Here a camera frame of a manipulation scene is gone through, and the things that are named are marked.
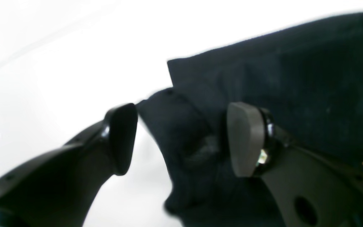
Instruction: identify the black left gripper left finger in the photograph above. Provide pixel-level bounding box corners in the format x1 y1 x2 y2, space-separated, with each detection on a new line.
0 103 138 227

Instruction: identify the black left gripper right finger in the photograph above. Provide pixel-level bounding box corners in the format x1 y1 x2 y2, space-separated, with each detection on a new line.
227 102 363 227

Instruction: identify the black T-shirt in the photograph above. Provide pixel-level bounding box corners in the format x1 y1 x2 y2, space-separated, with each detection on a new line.
137 12 363 227

